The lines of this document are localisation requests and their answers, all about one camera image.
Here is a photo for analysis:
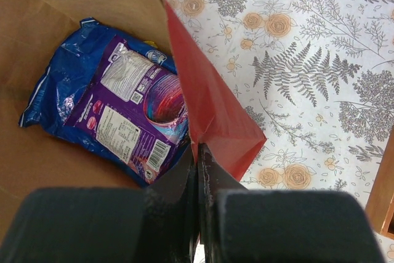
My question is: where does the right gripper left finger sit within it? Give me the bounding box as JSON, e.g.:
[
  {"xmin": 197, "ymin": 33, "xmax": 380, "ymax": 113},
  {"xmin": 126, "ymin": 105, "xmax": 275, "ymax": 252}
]
[{"xmin": 1, "ymin": 149, "xmax": 197, "ymax": 262}]

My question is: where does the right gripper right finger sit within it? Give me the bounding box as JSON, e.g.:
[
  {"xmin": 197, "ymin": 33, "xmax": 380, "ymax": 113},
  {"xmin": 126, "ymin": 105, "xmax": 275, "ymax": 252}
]
[{"xmin": 198, "ymin": 144, "xmax": 384, "ymax": 262}]

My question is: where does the red brown paper bag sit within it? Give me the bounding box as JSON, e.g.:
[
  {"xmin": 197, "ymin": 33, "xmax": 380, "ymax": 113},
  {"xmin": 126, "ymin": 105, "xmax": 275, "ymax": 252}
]
[{"xmin": 1, "ymin": 0, "xmax": 266, "ymax": 235}]

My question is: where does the orange wooden tray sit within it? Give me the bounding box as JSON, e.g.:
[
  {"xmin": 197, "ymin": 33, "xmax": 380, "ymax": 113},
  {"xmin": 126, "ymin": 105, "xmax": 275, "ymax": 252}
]
[{"xmin": 366, "ymin": 130, "xmax": 394, "ymax": 239}]

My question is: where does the purple snack packet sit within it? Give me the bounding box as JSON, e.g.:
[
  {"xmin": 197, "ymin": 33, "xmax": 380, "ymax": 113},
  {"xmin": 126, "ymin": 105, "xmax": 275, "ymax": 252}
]
[{"xmin": 65, "ymin": 36, "xmax": 188, "ymax": 184}]

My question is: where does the blue chips bag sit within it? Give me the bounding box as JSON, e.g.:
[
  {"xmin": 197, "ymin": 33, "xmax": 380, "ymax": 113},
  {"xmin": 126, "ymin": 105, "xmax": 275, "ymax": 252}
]
[{"xmin": 19, "ymin": 18, "xmax": 188, "ymax": 186}]

